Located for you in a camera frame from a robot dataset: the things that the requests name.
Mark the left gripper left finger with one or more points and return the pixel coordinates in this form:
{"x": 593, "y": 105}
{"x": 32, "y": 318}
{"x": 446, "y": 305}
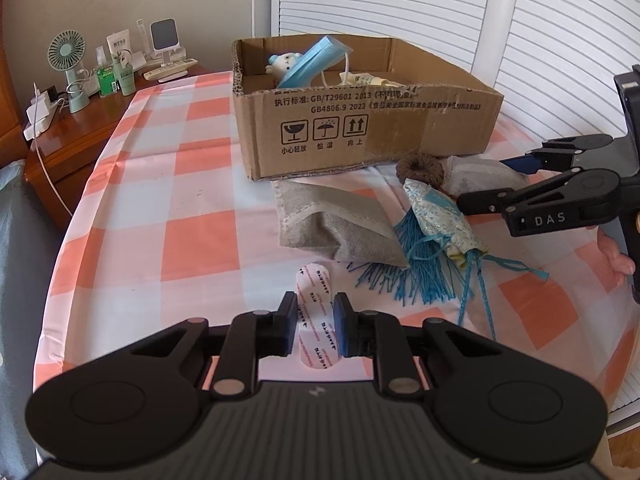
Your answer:
{"x": 250, "y": 337}

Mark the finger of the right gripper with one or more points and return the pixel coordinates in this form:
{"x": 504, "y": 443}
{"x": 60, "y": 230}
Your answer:
{"x": 575, "y": 184}
{"x": 557, "y": 155}

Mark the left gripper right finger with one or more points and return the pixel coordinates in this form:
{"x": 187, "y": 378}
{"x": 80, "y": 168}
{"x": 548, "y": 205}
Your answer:
{"x": 381, "y": 338}

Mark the blue tassel sachet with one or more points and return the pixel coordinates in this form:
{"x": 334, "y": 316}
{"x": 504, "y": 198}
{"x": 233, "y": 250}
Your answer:
{"x": 445, "y": 257}

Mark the brown scrunchie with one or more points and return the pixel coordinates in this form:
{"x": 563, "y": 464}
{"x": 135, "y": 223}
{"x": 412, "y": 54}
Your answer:
{"x": 420, "y": 167}

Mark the blue face mask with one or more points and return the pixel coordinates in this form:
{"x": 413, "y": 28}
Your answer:
{"x": 325, "y": 53}

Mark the blue plush toy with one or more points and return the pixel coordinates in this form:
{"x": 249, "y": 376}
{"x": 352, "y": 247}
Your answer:
{"x": 280, "y": 64}

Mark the person's right hand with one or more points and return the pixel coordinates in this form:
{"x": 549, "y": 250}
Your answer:
{"x": 621, "y": 265}

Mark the white louvered closet door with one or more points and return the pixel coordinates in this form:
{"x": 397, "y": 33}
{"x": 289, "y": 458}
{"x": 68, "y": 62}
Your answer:
{"x": 554, "y": 62}

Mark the pink checkered tablecloth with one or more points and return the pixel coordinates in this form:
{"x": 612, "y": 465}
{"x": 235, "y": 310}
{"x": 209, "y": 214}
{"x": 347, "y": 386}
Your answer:
{"x": 169, "y": 227}

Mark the cardboard box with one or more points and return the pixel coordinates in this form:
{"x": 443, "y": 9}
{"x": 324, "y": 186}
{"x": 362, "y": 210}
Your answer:
{"x": 439, "y": 109}

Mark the blue bed sheet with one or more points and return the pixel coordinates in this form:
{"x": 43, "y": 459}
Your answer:
{"x": 29, "y": 246}

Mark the wooden nightstand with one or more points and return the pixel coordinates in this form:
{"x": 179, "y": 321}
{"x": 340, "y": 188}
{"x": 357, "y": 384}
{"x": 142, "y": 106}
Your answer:
{"x": 61, "y": 160}

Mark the white remote control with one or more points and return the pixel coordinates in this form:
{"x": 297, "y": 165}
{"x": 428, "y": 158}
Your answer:
{"x": 170, "y": 71}

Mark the green tube bottle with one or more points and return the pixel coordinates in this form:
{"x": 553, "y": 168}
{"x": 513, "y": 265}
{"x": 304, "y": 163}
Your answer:
{"x": 124, "y": 72}

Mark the green box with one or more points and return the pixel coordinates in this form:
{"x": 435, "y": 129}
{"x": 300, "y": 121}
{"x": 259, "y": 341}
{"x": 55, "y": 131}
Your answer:
{"x": 106, "y": 81}

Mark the wooden headboard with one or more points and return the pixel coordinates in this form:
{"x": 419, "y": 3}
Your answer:
{"x": 12, "y": 143}

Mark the white power strip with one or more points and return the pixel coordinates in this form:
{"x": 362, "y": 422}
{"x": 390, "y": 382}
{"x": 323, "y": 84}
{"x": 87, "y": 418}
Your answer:
{"x": 40, "y": 114}

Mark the phone on white stand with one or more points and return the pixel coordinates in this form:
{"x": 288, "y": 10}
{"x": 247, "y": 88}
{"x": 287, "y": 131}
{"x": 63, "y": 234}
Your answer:
{"x": 165, "y": 38}

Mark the white card box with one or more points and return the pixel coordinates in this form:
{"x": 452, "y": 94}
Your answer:
{"x": 118, "y": 44}

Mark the green desk fan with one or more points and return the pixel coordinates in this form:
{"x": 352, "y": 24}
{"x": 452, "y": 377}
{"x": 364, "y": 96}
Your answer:
{"x": 64, "y": 54}

